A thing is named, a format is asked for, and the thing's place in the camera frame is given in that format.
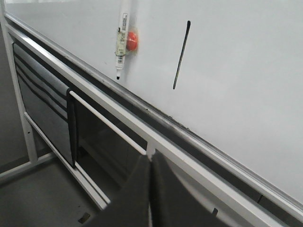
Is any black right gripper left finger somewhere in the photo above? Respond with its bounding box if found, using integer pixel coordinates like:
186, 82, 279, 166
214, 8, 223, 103
91, 156, 151, 227

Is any white whiteboard marker pen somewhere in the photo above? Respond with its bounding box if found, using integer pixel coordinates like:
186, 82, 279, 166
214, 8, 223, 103
115, 0, 132, 79

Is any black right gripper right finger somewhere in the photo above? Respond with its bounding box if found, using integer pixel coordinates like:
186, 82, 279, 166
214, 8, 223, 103
151, 153, 227, 227

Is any white whiteboard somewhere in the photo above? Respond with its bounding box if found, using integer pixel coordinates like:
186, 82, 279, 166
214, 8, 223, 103
4, 0, 303, 219

